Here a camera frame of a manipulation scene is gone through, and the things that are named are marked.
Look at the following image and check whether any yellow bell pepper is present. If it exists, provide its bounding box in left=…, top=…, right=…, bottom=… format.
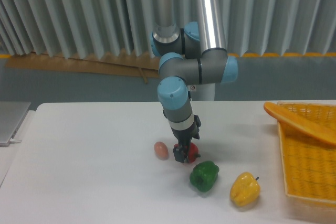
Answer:
left=230, top=172, right=260, bottom=207

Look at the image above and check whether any green bell pepper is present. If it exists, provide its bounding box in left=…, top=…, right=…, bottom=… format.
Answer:
left=190, top=161, right=219, bottom=193

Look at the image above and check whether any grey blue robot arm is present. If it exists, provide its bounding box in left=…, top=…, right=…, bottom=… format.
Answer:
left=151, top=0, right=238, bottom=163

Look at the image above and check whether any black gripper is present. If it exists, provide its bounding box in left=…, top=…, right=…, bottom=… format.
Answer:
left=170, top=115, right=201, bottom=163

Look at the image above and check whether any silver laptop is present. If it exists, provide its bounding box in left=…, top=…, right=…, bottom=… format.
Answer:
left=0, top=101, right=30, bottom=147

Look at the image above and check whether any orange basket handle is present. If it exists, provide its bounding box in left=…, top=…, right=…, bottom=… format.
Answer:
left=264, top=102, right=335, bottom=146

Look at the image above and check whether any yellow woven basket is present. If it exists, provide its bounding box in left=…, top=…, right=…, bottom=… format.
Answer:
left=277, top=101, right=336, bottom=204

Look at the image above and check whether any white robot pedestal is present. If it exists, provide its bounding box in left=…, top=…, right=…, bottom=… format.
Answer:
left=188, top=83, right=215, bottom=101

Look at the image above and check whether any red bell pepper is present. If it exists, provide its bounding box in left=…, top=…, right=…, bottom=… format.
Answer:
left=186, top=143, right=201, bottom=163

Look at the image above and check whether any brown egg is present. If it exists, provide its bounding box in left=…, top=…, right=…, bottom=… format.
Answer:
left=154, top=142, right=169, bottom=160

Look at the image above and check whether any brown cardboard sheet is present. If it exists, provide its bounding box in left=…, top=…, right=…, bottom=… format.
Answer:
left=5, top=49, right=160, bottom=83

